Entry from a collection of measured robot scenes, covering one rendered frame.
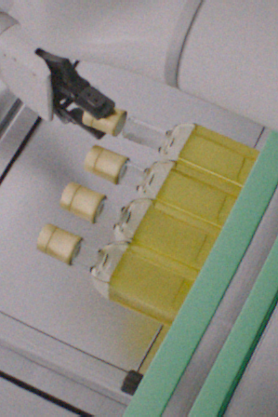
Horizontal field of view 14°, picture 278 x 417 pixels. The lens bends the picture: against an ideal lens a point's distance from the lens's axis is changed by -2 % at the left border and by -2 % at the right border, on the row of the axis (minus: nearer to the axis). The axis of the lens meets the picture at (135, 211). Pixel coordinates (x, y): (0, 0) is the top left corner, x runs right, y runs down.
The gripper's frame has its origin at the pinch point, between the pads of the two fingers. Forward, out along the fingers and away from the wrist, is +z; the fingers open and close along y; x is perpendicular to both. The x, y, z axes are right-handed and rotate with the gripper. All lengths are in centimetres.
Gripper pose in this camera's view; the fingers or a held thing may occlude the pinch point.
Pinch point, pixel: (95, 113)
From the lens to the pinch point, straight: 135.5
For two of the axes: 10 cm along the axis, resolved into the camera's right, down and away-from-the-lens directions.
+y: 0.2, -4.9, -8.7
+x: 6.6, -6.5, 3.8
